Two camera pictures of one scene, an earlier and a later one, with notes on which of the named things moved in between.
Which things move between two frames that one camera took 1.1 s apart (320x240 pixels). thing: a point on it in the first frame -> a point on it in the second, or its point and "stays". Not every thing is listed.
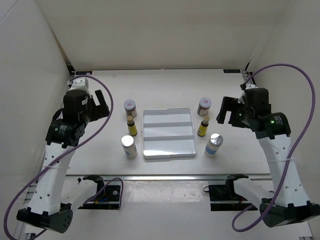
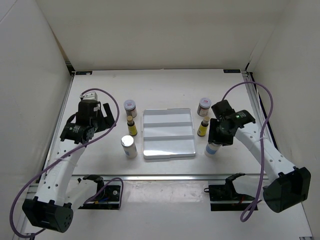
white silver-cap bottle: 213,145 stays
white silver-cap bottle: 129,146 stays
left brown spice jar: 130,107 stays
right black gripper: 230,104 -> 213,136
